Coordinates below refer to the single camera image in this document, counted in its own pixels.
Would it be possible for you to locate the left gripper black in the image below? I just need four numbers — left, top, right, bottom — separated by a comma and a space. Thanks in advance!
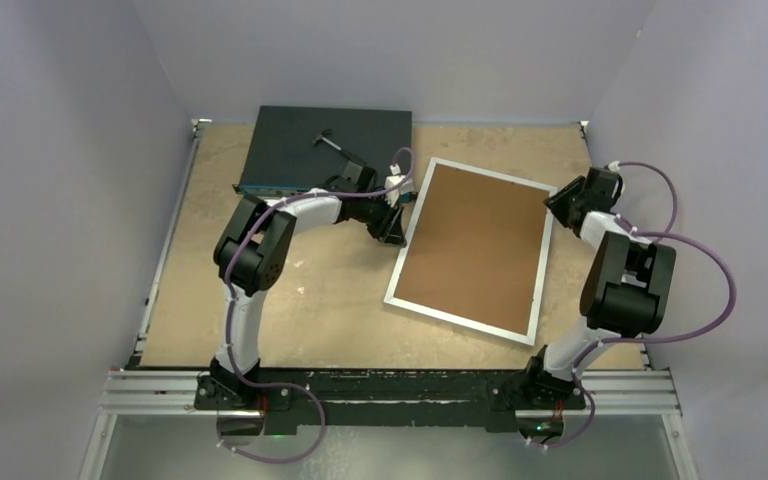
354, 194, 405, 247

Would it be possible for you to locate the white picture frame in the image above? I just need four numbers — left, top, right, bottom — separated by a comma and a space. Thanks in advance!
383, 156, 559, 347

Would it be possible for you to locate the brown cardboard backing board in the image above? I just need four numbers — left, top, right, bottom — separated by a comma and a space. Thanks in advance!
397, 164, 551, 336

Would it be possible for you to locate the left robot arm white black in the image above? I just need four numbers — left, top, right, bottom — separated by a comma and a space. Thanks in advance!
209, 163, 413, 409

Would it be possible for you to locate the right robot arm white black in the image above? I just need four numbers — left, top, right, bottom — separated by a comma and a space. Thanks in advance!
521, 167, 676, 407

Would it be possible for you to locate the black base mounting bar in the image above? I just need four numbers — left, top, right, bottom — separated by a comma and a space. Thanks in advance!
194, 367, 586, 435

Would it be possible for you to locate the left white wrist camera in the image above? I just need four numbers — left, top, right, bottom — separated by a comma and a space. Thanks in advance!
384, 166, 418, 207

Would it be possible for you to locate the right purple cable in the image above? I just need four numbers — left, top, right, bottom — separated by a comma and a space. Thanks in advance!
523, 160, 738, 453

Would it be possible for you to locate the purple cable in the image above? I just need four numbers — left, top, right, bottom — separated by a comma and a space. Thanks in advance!
214, 146, 327, 465
523, 160, 738, 453

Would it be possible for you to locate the small black-handled hammer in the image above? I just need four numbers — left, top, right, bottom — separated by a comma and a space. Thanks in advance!
312, 129, 366, 165

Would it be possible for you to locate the dark network switch box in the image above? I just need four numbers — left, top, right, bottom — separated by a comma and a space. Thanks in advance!
232, 105, 413, 198

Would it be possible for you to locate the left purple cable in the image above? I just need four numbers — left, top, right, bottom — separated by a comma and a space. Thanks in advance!
214, 146, 327, 465

